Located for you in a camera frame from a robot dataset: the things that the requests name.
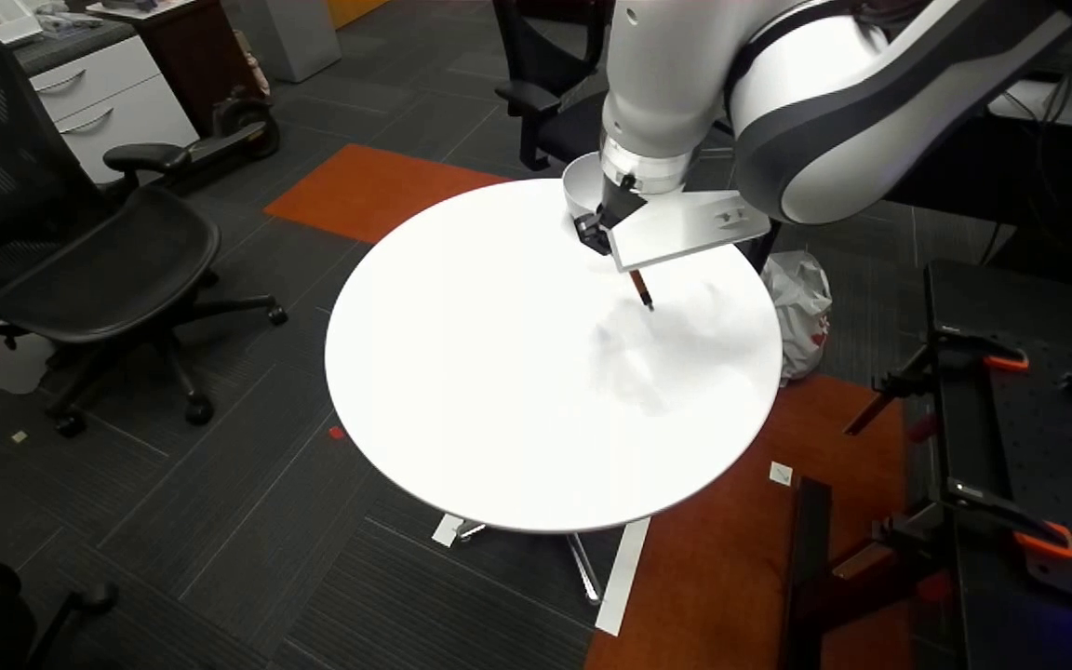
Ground white drawer cabinet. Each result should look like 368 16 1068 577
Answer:
24 33 202 191

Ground black clamp orange handle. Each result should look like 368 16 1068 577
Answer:
873 476 1072 571
845 325 1033 440

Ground white table base legs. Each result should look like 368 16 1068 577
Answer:
426 511 658 639

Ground white plastic bag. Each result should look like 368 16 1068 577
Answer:
759 247 836 388

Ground grey wrist camera plate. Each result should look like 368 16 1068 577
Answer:
608 187 774 274

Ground grey metal cabinet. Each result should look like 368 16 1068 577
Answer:
218 0 342 88

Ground orange and black pen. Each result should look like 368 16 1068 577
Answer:
624 265 658 317

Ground black mesh office chair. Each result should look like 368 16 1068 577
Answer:
0 16 291 440

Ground black workbench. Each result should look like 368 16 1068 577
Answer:
782 258 1072 670

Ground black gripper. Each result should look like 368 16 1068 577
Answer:
569 183 641 262

